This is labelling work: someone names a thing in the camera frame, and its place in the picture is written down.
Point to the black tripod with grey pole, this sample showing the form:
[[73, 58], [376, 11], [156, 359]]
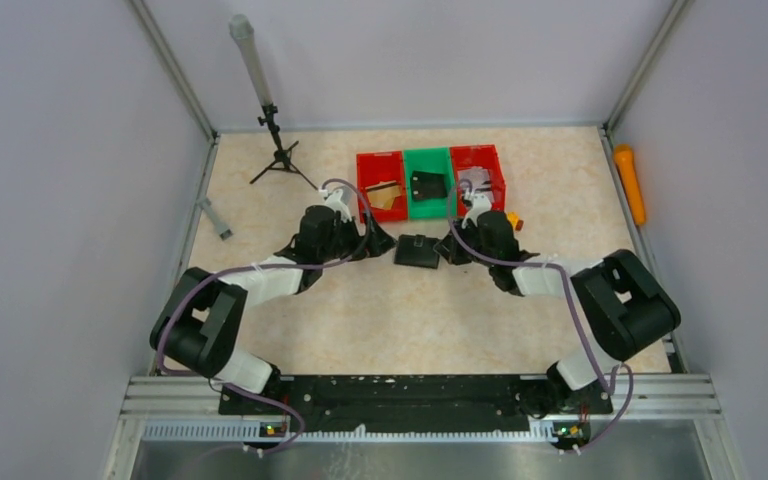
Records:
[[243, 35]]

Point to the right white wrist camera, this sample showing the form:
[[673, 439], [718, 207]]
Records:
[[477, 203]]

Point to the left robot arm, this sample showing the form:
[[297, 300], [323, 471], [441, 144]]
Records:
[[200, 323]]

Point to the red plastic bin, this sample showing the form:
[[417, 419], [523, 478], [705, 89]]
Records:
[[480, 165], [381, 179]]

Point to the orange flashlight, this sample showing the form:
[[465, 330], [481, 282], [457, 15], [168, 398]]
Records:
[[624, 161]]

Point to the yellow toy block car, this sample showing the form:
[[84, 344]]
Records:
[[515, 221]]

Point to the green plastic bin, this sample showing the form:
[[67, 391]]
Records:
[[430, 160]]

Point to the left red plastic bin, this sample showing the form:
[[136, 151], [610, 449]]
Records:
[[381, 179]]

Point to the grey cards in red bin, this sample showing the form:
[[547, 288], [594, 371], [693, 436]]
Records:
[[475, 178]]

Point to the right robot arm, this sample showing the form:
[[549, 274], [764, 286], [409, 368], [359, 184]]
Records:
[[617, 306]]

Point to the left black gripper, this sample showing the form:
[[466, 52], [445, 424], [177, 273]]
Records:
[[363, 237]]

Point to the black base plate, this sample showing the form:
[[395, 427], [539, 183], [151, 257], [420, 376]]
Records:
[[428, 407]]

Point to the small grey bracket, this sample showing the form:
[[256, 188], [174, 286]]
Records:
[[221, 228]]

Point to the right red plastic bin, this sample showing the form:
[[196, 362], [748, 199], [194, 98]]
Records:
[[480, 165]]

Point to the aluminium frame rail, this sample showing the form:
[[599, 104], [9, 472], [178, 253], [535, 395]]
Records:
[[186, 408]]

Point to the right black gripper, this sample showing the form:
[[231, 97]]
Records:
[[459, 246]]

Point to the gold card in red bin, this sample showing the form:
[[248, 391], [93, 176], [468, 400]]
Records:
[[383, 196]]

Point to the black leather card holder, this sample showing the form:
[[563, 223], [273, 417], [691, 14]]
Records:
[[416, 251]]

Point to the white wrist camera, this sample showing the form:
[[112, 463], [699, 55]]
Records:
[[338, 200], [477, 203]]

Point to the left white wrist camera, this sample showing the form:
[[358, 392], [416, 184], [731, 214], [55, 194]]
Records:
[[338, 200]]

